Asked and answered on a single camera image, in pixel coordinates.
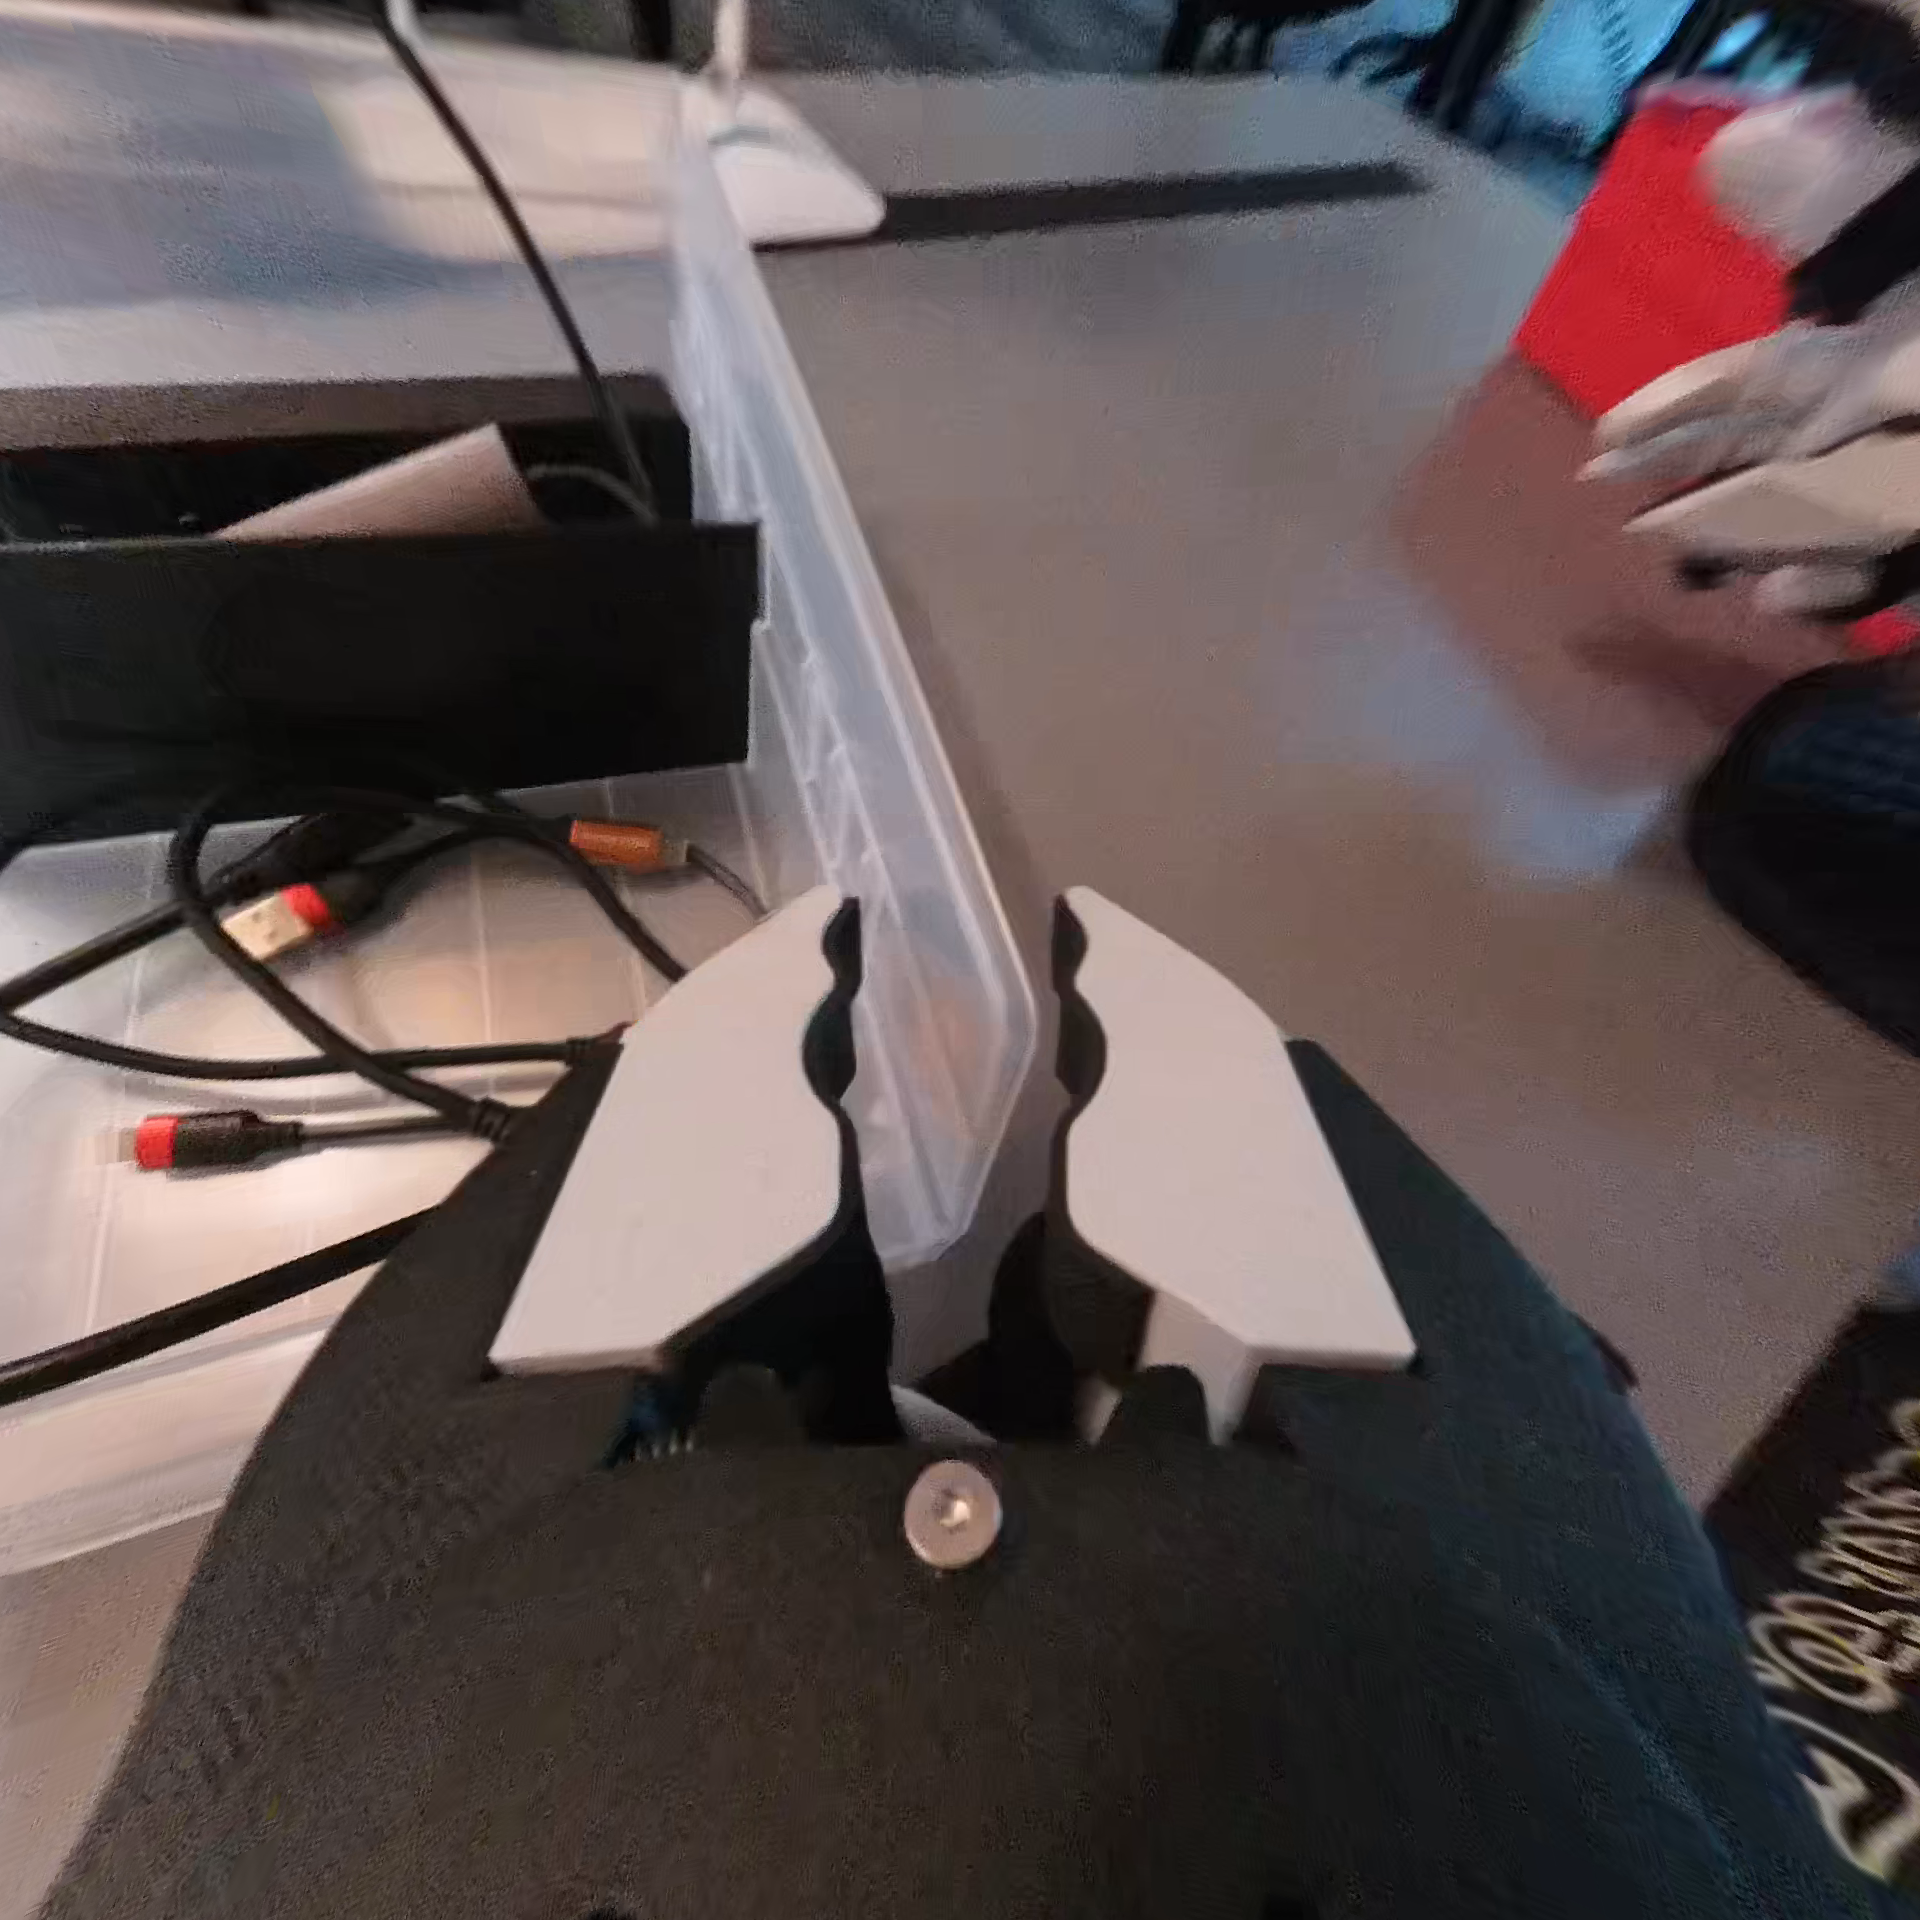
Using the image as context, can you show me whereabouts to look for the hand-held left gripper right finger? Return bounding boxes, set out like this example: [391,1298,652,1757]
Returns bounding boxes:
[1051,882,1422,1445]

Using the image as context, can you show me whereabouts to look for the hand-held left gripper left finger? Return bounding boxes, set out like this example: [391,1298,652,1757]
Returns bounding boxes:
[493,882,871,1372]

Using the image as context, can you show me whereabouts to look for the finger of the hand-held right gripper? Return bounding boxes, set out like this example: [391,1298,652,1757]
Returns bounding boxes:
[1572,325,1920,485]
[1628,450,1920,581]

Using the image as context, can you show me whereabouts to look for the clear plastic bin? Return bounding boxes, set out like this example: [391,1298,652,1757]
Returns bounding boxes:
[0,0,1040,1576]

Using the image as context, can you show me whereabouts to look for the red plastic bin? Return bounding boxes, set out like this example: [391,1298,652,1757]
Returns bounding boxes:
[1504,83,1819,423]

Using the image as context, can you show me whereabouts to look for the dark seat cushion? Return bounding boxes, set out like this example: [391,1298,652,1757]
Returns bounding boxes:
[1688,662,1920,1058]

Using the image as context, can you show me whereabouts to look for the black box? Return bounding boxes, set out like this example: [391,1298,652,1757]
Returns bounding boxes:
[0,375,768,852]

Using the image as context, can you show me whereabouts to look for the white paper sheet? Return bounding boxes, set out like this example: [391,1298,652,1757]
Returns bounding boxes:
[204,423,549,540]

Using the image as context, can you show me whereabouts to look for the white plastic device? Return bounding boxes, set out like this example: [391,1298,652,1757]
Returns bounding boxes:
[686,71,893,246]

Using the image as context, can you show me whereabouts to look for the thin black cable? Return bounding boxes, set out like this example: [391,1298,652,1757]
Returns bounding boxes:
[366,0,671,524]
[0,898,634,1085]

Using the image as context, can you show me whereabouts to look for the black cable red plugs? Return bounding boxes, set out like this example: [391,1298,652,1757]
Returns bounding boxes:
[114,789,693,1184]

